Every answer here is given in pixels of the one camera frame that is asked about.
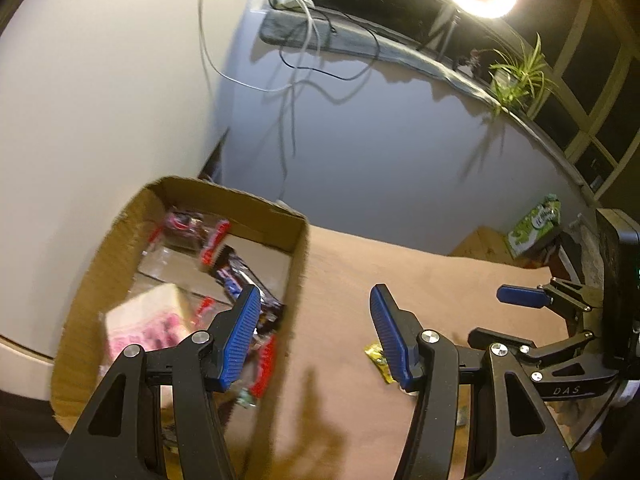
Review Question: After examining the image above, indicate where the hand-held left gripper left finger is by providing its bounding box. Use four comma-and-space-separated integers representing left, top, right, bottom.
52, 284, 261, 480

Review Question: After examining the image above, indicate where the red-trimmed clear snack packet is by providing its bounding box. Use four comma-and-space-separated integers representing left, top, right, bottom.
192, 297, 279, 399

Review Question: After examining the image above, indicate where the thin white cable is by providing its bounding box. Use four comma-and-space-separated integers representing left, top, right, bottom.
197, 0, 282, 93

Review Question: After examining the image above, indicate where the dark candy bar wrapper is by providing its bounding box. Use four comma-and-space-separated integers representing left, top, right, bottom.
212, 245, 286, 333

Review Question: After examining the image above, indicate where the flat brown carton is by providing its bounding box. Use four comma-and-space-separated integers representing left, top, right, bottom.
450, 227, 531, 268

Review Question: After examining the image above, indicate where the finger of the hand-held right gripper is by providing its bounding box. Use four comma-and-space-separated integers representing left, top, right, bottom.
496, 276, 604, 327
469, 326, 604, 369

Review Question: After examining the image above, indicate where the cardboard box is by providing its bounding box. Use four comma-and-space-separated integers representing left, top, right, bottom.
50, 175, 311, 480

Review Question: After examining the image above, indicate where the yellow snack packet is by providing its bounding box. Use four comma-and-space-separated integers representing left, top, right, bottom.
364, 342, 401, 386

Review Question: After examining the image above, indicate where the grey stone window sill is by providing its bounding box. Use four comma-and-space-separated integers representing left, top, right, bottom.
259, 7, 601, 196

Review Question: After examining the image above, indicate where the green spider plant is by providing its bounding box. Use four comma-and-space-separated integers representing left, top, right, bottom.
487, 32, 561, 118

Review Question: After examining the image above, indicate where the pink snack packet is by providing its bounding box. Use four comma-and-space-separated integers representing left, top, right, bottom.
102, 282, 196, 376

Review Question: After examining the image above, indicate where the green printed box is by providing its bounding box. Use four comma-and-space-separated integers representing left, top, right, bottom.
505, 194, 563, 256

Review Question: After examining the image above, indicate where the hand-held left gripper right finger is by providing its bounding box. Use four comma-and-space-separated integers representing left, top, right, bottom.
369, 284, 576, 480

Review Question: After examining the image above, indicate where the thick white cable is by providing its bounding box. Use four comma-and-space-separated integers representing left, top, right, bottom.
300, 2, 323, 58

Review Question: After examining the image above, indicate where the small dark potted plant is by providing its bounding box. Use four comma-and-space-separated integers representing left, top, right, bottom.
460, 47, 493, 78

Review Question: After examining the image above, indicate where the light tripod stand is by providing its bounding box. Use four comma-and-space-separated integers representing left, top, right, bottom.
415, 7, 462, 68

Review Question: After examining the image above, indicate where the black cable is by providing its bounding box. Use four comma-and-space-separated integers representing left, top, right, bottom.
277, 7, 382, 83

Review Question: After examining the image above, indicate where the red-trimmed dark snack packet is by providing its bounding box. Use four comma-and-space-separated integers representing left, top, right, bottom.
150, 210, 234, 266

